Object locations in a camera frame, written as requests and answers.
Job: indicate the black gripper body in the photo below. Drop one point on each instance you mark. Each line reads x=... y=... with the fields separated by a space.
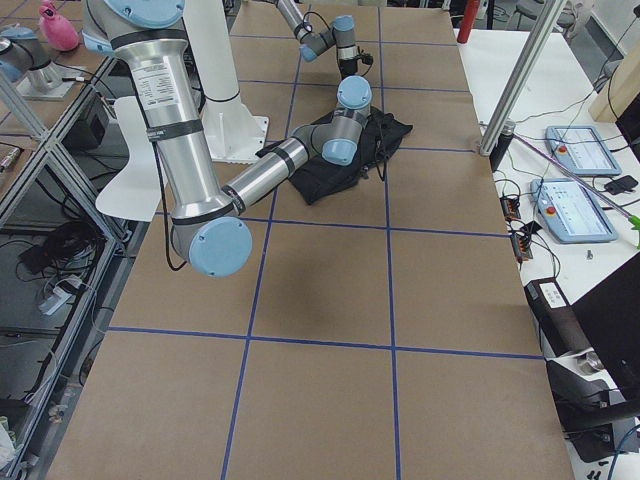
x=349 y=66

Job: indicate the black graphic t-shirt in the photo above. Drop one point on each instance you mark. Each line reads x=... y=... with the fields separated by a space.
x=378 y=142

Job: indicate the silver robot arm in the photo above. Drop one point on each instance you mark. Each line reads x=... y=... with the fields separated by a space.
x=206 y=229
x=320 y=30

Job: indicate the third robot base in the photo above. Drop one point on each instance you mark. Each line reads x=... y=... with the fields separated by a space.
x=26 y=63

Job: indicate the red bottle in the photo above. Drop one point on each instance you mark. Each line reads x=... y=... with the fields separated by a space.
x=468 y=20

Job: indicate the black water bottle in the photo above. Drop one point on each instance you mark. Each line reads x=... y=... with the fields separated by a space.
x=502 y=145

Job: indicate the upper teach pendant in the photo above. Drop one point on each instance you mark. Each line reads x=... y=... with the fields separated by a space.
x=581 y=150

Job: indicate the teach pendant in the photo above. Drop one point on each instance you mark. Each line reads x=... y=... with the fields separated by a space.
x=570 y=213
x=581 y=150

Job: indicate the white plastic chair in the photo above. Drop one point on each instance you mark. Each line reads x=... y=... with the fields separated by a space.
x=134 y=192

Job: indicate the lower teach pendant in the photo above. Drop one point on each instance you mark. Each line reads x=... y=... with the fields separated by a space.
x=570 y=213

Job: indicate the pink plush toy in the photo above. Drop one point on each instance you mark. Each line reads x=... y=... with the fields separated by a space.
x=57 y=29

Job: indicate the black label printer box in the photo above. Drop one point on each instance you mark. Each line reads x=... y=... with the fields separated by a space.
x=555 y=316

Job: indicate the black computer monitor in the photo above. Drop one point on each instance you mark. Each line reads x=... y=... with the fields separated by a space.
x=608 y=315

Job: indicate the aluminium frame post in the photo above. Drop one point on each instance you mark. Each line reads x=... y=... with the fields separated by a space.
x=527 y=59

